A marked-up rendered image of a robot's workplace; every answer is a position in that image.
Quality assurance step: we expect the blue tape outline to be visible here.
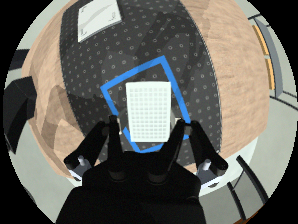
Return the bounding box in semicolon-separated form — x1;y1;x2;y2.
100;55;190;153

